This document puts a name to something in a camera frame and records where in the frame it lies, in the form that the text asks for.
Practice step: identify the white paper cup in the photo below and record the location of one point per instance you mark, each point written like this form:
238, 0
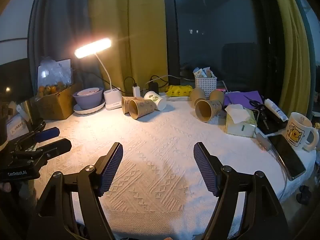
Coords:
157, 100

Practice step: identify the dark monitor screen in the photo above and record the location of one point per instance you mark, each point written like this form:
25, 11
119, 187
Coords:
15, 77

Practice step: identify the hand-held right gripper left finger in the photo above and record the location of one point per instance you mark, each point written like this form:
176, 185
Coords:
112, 170

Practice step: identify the purple rimmed white plate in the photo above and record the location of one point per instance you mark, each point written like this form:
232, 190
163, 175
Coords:
86, 111

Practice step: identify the white textured tablecloth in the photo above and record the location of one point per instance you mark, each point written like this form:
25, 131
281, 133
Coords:
160, 135

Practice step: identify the black window frame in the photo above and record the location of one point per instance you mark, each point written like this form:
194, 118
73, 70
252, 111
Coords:
171, 30

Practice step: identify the white plastic basket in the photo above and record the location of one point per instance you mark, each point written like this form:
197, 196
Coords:
205, 83

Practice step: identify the person's left hand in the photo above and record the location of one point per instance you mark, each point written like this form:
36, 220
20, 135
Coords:
5, 187

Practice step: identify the bunch of keys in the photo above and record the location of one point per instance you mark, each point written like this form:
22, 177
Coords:
262, 117

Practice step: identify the green tissue pack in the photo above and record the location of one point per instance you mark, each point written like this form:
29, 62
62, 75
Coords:
240, 125

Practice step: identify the yellow curtain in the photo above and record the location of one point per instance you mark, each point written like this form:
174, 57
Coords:
130, 30
292, 42

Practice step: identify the purple bowl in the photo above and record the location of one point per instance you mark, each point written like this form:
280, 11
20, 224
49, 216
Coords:
90, 101

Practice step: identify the bunch of small sachets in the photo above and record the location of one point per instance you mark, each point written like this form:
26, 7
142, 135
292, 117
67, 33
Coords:
203, 72

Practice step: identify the shiny metal container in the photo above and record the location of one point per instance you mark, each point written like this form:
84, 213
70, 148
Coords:
28, 111

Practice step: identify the brown paper cup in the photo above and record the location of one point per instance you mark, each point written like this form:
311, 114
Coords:
197, 96
217, 96
145, 107
125, 105
212, 108

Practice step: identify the yellow printed pouch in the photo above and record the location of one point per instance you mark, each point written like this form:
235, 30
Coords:
178, 90

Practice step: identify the white tube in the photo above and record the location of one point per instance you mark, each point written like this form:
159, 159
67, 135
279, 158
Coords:
275, 108

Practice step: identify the pink bowl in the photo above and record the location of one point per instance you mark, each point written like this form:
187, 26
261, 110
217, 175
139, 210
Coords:
87, 92

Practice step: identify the grey adapter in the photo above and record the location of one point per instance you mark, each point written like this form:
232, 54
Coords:
263, 141

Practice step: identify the cream cartoon mug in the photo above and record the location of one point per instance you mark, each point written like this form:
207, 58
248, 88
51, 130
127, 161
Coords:
297, 132

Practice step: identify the black charger plug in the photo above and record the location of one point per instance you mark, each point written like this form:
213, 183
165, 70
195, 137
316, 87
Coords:
153, 87

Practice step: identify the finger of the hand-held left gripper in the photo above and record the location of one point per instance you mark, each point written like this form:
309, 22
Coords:
58, 146
47, 133

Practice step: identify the black smartphone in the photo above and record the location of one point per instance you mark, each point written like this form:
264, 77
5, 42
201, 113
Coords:
287, 157

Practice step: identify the white charger plug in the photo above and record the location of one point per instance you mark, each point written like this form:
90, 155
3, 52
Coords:
136, 92

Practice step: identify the black pouch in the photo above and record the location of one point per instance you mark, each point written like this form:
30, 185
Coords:
273, 125

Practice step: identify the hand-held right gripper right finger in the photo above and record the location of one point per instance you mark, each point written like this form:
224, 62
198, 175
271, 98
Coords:
206, 170

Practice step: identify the cardboard box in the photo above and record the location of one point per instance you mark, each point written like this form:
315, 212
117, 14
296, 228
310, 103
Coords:
60, 105

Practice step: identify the black scissors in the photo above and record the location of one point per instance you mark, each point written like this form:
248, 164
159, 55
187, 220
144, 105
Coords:
253, 102

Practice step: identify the grey curtain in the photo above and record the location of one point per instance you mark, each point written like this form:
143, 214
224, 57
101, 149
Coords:
62, 17

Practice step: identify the pile of small orange fruits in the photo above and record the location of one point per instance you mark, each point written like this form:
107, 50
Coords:
50, 89

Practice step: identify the white desk lamp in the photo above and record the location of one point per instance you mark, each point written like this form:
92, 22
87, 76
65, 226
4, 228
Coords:
92, 47

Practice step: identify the clear plastic bag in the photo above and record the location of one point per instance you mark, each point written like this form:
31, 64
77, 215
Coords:
53, 71

